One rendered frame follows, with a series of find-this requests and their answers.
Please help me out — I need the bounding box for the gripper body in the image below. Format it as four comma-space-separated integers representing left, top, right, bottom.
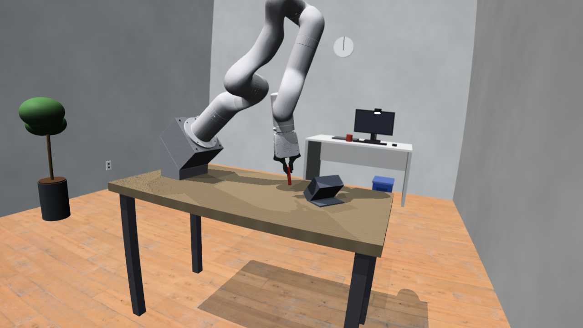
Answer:
274, 131, 300, 159

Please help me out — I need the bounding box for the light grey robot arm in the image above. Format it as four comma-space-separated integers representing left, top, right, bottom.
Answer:
184, 0, 325, 149

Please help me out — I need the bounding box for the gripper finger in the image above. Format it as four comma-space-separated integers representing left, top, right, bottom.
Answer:
288, 153, 301, 173
273, 154, 288, 174

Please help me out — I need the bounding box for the grey sloped panel with square hole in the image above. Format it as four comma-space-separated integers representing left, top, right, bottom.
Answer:
303, 175, 344, 207

